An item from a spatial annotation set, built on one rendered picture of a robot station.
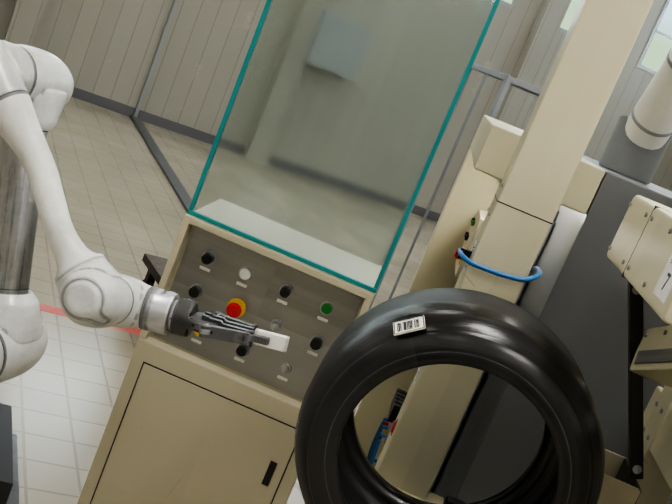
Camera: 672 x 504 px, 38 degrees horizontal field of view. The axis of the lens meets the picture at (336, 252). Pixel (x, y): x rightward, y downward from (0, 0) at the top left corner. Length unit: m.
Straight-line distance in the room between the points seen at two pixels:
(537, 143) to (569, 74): 0.16
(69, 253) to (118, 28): 10.50
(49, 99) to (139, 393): 0.91
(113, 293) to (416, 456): 0.86
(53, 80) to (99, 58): 10.08
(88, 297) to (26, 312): 0.53
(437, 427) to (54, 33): 10.39
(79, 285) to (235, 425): 1.04
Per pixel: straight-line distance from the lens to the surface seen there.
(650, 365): 2.07
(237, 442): 2.76
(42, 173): 2.04
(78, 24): 12.29
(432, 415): 2.29
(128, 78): 12.43
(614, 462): 2.48
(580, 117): 2.18
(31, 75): 2.22
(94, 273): 1.84
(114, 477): 2.90
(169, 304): 1.98
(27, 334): 2.34
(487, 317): 1.85
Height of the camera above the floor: 1.85
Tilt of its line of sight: 11 degrees down
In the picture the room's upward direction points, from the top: 22 degrees clockwise
